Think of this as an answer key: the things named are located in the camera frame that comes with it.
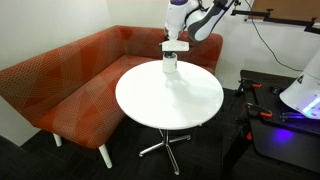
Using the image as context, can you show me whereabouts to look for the brown cork board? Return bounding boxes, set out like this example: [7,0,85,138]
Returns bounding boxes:
[251,0,320,23]

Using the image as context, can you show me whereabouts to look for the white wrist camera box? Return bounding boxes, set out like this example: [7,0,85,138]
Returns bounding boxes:
[159,40,190,53]

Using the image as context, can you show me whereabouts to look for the orange patterned corner sofa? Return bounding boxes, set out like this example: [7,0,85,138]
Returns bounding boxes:
[0,24,224,170]

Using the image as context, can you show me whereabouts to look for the orange handled black clamp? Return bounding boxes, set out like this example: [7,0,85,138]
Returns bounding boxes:
[246,103,274,119]
[238,79,263,98]

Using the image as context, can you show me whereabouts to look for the chrome table pedestal base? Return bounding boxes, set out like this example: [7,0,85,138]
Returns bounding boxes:
[138,129,192,176]

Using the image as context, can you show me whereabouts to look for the black hanging cable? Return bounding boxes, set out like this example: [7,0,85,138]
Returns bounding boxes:
[244,0,303,73]

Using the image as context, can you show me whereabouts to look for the black robot workbench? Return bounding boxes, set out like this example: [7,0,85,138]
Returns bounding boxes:
[229,69,320,174]

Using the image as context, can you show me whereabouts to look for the white printed mug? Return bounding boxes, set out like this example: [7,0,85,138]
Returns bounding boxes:
[161,53,179,75]

